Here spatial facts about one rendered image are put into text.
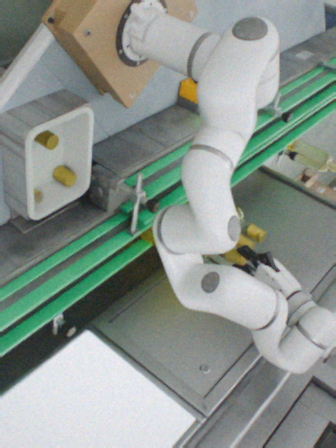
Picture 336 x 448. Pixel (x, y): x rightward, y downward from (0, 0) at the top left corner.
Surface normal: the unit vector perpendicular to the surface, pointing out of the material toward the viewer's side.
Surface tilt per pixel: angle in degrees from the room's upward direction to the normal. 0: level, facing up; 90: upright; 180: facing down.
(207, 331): 90
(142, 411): 90
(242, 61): 83
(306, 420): 90
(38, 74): 0
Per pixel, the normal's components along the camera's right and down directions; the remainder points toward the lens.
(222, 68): -0.26, -0.50
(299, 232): 0.09, -0.77
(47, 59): 0.75, 0.48
